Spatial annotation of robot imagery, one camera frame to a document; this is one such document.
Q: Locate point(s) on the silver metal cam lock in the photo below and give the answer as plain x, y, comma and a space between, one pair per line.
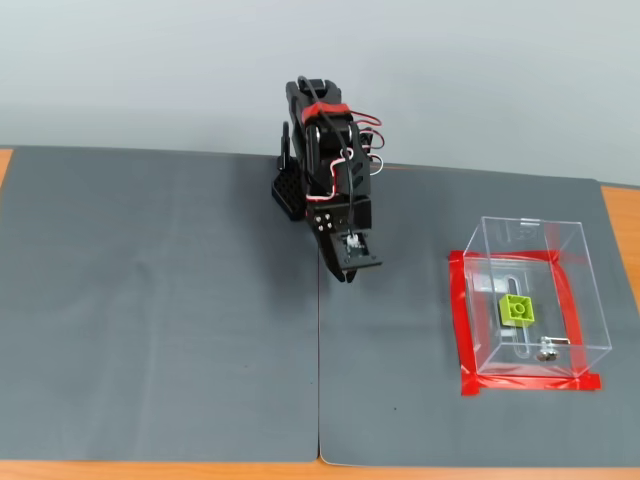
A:
550, 347

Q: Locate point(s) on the transparent acrylic box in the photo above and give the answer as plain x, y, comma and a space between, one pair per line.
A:
560, 300

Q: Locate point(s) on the green lego block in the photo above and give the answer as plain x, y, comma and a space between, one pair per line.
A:
517, 310

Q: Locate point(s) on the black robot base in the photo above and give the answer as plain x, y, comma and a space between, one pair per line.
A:
287, 192

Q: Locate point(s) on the red tape wrap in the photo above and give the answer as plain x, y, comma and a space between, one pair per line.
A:
325, 110

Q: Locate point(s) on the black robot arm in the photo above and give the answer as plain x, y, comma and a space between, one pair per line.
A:
325, 135

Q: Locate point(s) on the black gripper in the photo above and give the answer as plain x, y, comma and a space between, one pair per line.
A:
334, 212

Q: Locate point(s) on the black wrist camera board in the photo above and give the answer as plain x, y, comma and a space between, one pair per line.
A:
357, 252

